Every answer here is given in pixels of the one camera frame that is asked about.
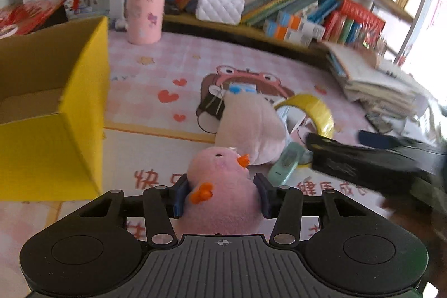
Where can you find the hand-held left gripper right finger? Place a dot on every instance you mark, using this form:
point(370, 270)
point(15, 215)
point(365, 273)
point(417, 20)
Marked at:
point(262, 196)

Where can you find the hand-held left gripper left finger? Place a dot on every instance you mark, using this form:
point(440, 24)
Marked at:
point(178, 197)

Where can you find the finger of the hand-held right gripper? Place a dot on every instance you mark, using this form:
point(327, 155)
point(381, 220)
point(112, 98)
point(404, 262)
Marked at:
point(349, 162)
point(380, 140)

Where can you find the pink chick plush toy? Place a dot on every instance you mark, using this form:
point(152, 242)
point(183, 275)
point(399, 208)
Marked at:
point(223, 193)

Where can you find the yellow tape roll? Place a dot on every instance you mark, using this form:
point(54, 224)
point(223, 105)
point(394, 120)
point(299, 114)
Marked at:
point(323, 116)

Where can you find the pink bear plush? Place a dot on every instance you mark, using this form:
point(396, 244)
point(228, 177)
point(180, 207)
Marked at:
point(251, 127)

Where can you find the yellow cardboard box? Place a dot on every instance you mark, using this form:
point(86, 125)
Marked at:
point(83, 144)

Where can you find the blue face mask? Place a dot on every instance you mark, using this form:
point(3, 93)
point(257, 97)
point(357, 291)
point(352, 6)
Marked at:
point(242, 88)

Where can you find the pile of small cartons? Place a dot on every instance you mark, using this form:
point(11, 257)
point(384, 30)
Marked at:
point(297, 27)

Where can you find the pink cylinder container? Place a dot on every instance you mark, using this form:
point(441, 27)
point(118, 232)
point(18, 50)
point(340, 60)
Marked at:
point(145, 11)

